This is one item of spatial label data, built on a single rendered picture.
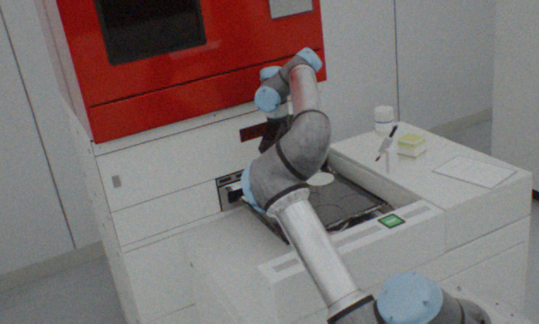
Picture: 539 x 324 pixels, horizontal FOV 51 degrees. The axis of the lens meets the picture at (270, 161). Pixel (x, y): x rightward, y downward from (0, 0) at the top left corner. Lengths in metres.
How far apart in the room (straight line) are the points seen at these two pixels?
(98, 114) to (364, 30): 2.55
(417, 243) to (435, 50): 2.88
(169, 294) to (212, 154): 0.53
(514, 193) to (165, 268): 1.16
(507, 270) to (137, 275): 1.22
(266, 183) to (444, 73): 3.30
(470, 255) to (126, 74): 1.16
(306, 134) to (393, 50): 2.89
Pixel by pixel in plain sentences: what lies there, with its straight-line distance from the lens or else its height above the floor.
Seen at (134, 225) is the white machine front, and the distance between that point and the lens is 1.93.
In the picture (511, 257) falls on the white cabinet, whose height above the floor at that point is 0.69.
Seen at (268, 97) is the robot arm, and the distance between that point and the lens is 1.64.
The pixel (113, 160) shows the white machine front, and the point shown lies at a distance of 1.83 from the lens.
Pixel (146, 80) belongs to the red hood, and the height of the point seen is 1.38.
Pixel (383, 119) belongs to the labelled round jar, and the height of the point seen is 1.03.
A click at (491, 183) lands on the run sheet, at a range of 1.82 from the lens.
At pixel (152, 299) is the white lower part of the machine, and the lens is 2.09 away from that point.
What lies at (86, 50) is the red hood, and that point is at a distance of 1.69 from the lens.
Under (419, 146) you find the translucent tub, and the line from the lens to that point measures 1.96.
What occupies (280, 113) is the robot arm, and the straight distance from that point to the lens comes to 1.78.
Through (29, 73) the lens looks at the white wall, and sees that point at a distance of 3.25.
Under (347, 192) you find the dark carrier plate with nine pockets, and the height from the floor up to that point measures 0.90.
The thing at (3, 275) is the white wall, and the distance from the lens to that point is 3.61.
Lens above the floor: 1.80
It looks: 24 degrees down
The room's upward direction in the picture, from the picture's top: 8 degrees counter-clockwise
